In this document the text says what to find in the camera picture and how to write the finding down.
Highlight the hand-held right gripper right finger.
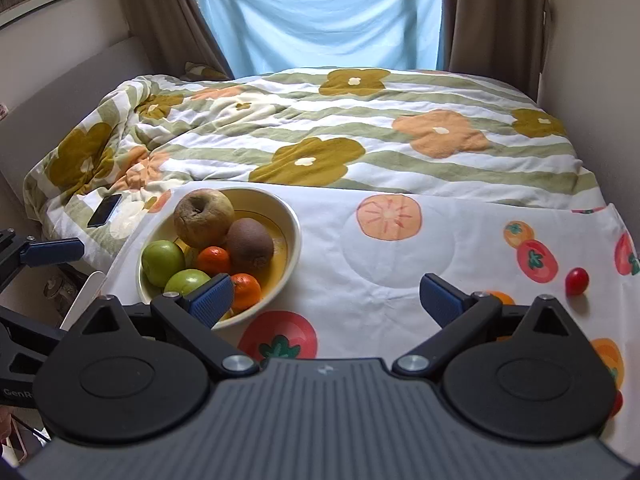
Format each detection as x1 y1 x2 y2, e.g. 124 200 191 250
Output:
391 273 588 377

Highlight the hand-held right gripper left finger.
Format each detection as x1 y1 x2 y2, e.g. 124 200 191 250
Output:
59 274 261 380

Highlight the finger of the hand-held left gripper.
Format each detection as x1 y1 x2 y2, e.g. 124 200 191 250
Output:
0 306 67 385
0 229 85 292

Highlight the small orange tangerine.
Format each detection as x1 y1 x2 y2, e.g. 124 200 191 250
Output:
230 273 262 312
195 246 232 277

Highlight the green apple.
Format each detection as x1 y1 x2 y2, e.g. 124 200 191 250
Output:
141 240 187 288
164 269 212 297

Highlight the brown kiwi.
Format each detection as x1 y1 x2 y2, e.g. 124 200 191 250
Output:
223 218 275 272

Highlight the brownish wrinkled apple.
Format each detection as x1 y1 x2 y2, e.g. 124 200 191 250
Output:
173 188 236 249

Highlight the yellow bowl with cartoon print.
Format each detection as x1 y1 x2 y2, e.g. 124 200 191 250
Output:
136 187 302 331

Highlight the black smartphone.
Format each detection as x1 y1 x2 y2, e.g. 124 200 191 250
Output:
87 193 123 228

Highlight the white fruit-print cloth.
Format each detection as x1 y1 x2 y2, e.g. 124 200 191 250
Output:
97 185 640 456

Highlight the grey bed headboard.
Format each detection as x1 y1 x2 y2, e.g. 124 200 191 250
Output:
0 37 152 221

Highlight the floral striped quilt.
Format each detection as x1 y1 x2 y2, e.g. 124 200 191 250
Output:
22 67 601 261

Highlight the floral pillow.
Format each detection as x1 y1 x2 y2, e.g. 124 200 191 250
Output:
182 62 232 81

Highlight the brown curtain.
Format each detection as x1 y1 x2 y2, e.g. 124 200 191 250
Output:
112 0 232 81
442 0 549 102

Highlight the light blue window cloth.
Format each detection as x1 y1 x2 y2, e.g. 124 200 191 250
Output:
197 0 443 78

